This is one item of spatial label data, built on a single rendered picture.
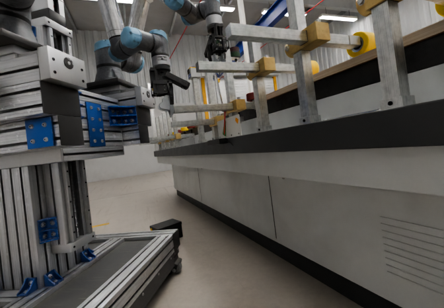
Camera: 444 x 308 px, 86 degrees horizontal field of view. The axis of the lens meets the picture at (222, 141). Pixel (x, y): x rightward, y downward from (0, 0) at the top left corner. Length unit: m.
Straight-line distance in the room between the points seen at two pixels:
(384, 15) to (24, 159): 1.11
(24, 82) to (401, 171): 0.96
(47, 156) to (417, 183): 1.03
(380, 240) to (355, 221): 0.10
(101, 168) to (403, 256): 8.47
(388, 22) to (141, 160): 8.47
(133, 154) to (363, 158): 8.37
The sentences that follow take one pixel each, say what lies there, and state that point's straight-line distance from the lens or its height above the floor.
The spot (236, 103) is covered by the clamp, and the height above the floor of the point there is 0.85.
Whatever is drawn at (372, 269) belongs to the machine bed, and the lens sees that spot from 1.06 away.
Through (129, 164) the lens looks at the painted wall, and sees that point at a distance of 8.79.
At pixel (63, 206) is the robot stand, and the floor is 0.51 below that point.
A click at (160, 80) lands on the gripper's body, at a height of 0.96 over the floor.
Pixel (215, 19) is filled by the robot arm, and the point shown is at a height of 1.23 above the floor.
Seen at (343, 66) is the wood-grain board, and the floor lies 0.88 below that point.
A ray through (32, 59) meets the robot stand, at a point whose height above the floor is 0.97.
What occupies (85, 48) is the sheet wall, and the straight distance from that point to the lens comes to 9.64.
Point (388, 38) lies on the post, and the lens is 0.64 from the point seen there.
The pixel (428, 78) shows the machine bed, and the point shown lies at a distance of 0.83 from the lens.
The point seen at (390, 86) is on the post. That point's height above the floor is 0.75.
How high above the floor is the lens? 0.67
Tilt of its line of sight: 1 degrees up
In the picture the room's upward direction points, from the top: 7 degrees counter-clockwise
